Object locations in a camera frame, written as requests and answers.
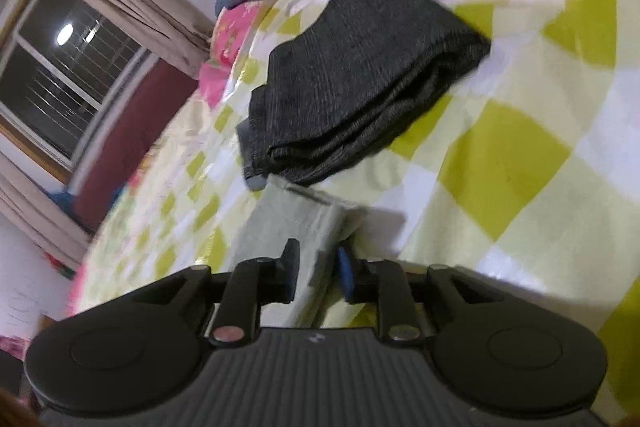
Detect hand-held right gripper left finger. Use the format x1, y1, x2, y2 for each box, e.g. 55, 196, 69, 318
131, 238, 301, 349

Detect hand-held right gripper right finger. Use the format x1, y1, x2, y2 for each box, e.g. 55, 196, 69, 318
336, 246, 502, 344

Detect grey-green pants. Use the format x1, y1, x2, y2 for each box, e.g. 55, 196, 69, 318
227, 179, 368, 329

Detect dark grey pants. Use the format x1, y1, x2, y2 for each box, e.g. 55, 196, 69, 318
235, 0, 493, 192

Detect maroon sofa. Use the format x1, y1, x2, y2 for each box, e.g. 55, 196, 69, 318
74, 58, 202, 234

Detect green checkered plastic sheet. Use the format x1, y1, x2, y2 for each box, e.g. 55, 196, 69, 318
65, 0, 640, 408

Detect pink floral quilt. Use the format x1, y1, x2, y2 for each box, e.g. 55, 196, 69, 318
196, 1, 275, 108

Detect blue bag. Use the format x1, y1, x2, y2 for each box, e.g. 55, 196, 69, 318
44, 188, 82, 214

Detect beige curtain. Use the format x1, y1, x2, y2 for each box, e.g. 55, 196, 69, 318
36, 0, 217, 78
0, 152, 95, 269

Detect window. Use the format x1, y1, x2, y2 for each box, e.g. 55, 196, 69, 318
0, 0, 153, 175

